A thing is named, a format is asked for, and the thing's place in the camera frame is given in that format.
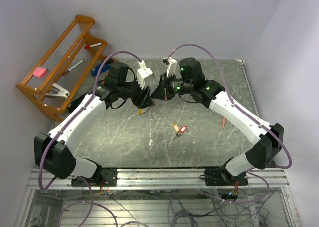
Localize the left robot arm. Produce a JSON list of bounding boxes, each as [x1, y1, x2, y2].
[[34, 61, 153, 186]]

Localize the red capped marker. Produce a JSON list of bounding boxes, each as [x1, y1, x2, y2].
[[84, 42, 102, 50]]

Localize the brown tipped marker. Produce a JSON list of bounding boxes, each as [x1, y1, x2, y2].
[[62, 59, 84, 76]]

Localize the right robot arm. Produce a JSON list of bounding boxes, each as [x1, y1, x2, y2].
[[151, 57, 284, 185]]

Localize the large keyring with yellow handle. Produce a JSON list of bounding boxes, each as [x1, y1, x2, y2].
[[138, 105, 154, 116]]

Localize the orange wooden rack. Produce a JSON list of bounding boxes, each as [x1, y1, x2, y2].
[[16, 15, 107, 122]]

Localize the black stapler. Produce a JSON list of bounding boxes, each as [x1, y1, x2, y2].
[[67, 94, 86, 113]]

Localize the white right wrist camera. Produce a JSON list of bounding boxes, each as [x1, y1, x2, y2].
[[162, 57, 177, 78]]

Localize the pink eraser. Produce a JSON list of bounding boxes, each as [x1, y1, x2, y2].
[[33, 66, 49, 78]]

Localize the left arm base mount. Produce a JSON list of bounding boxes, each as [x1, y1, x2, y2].
[[70, 168, 118, 187]]

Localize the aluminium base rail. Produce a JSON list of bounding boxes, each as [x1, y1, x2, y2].
[[26, 168, 290, 190]]

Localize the white stapler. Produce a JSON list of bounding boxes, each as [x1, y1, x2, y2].
[[45, 83, 70, 100]]

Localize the orange pencil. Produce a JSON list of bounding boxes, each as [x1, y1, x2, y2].
[[222, 118, 226, 129]]

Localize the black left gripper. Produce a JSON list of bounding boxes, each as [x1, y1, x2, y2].
[[118, 77, 155, 109]]

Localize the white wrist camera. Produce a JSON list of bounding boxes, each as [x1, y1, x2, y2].
[[137, 60, 154, 90], [162, 57, 177, 78]]

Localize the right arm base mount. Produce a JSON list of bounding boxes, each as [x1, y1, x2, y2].
[[199, 167, 248, 186]]

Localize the blue stapler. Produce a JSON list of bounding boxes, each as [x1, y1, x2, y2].
[[90, 62, 112, 77]]

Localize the silver key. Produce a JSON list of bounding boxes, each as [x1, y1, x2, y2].
[[173, 133, 182, 140]]

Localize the red key tag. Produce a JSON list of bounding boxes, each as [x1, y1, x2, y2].
[[179, 126, 187, 133]]

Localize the yellow key tag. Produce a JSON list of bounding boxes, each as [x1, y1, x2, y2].
[[173, 124, 180, 132]]

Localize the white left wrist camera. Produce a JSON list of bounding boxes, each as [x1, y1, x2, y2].
[[137, 60, 154, 90]]

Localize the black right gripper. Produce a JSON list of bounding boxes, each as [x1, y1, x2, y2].
[[151, 72, 193, 101]]

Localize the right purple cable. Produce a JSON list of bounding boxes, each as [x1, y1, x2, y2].
[[167, 43, 292, 169]]

